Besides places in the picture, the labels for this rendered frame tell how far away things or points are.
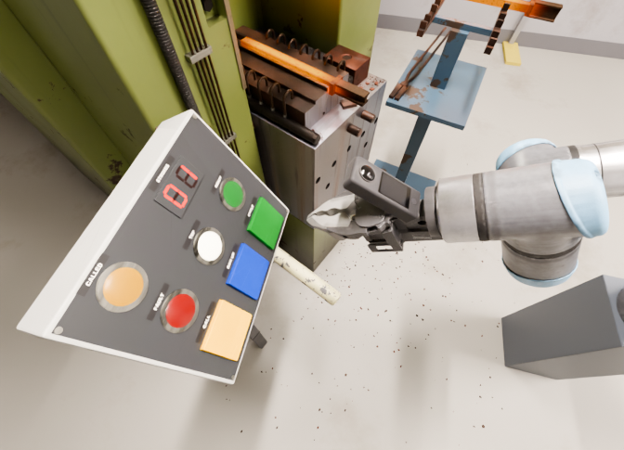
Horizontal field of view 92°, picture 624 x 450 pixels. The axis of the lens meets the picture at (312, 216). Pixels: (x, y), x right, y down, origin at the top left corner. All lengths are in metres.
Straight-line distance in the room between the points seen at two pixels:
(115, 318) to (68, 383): 1.43
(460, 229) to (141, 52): 0.58
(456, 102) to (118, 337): 1.25
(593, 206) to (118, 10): 0.67
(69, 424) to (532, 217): 1.77
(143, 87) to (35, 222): 1.78
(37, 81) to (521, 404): 2.03
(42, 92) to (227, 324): 0.83
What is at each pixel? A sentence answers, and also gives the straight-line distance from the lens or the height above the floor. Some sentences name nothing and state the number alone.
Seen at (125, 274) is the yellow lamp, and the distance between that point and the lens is 0.42.
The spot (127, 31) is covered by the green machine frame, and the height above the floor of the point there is 1.25.
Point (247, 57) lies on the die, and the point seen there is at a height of 0.99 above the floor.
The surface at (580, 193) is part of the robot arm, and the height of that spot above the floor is 1.26.
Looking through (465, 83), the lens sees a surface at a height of 0.76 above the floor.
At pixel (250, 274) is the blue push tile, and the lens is 0.54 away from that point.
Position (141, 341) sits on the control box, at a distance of 0.45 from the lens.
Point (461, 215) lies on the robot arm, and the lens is 0.41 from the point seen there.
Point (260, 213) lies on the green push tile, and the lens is 0.56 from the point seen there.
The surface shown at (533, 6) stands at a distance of 1.38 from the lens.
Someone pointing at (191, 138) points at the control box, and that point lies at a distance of 0.50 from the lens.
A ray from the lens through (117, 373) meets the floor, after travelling 1.74.
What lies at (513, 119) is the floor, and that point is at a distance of 2.74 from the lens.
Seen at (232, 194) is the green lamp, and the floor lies 1.09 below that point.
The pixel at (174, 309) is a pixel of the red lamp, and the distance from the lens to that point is 0.46.
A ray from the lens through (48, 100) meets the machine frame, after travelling 1.12.
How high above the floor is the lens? 1.51
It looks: 59 degrees down
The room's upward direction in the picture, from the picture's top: straight up
